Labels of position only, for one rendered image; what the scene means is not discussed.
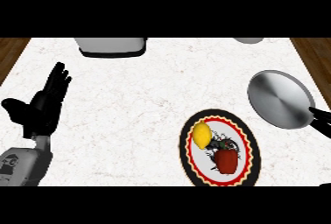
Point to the yellow lemon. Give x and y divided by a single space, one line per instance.
201 134

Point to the grey round object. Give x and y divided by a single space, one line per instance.
248 40

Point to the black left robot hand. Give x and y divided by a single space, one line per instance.
43 108

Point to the white appliance with black base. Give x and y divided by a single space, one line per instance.
111 46

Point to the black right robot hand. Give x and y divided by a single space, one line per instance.
327 185

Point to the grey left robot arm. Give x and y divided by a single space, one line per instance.
24 166

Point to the black red patterned plate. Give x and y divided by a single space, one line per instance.
250 151

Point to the red bell pepper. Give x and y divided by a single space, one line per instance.
226 162

